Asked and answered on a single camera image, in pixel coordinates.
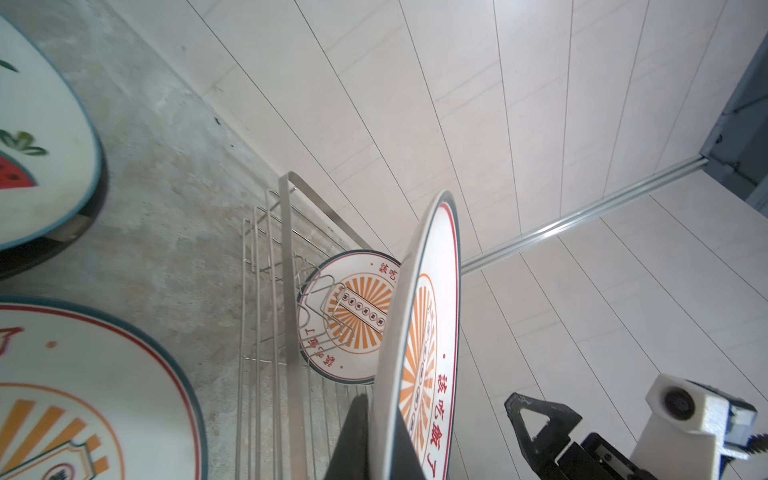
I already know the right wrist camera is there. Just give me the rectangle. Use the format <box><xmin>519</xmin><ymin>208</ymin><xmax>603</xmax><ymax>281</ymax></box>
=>
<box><xmin>630</xmin><ymin>374</ymin><xmax>767</xmax><ymax>479</ymax></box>

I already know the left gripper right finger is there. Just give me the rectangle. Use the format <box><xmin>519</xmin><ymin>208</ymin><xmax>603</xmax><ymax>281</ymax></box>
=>
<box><xmin>389</xmin><ymin>419</ymin><xmax>425</xmax><ymax>480</ymax></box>

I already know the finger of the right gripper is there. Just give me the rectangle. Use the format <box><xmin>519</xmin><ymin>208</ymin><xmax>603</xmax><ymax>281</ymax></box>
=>
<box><xmin>504</xmin><ymin>392</ymin><xmax>582</xmax><ymax>480</ymax></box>

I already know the metal wire dish rack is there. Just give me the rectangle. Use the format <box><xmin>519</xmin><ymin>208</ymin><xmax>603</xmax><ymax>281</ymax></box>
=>
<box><xmin>234</xmin><ymin>172</ymin><xmax>371</xmax><ymax>479</ymax></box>

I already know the dark rimmed cream plate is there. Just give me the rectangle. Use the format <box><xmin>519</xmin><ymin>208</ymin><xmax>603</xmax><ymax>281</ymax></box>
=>
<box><xmin>1</xmin><ymin>151</ymin><xmax>109</xmax><ymax>280</ymax></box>

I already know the white watermelon pattern plate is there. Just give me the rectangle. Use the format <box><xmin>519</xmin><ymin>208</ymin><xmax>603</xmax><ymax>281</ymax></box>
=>
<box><xmin>1</xmin><ymin>19</ymin><xmax>102</xmax><ymax>250</ymax></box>

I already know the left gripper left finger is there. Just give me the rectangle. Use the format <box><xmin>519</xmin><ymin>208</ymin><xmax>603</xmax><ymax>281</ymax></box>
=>
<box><xmin>324</xmin><ymin>394</ymin><xmax>369</xmax><ymax>480</ymax></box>

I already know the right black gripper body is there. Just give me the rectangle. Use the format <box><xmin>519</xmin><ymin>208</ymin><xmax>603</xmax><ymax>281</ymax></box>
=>
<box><xmin>558</xmin><ymin>432</ymin><xmax>656</xmax><ymax>480</ymax></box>

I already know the white plate red rim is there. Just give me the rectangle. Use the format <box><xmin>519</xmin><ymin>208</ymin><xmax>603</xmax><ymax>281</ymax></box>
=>
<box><xmin>297</xmin><ymin>249</ymin><xmax>401</xmax><ymax>385</ymax></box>

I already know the brown patterned plate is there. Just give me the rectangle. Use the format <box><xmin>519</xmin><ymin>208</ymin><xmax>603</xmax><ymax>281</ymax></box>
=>
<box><xmin>368</xmin><ymin>190</ymin><xmax>461</xmax><ymax>479</ymax></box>
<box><xmin>1</xmin><ymin>296</ymin><xmax>209</xmax><ymax>479</ymax></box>

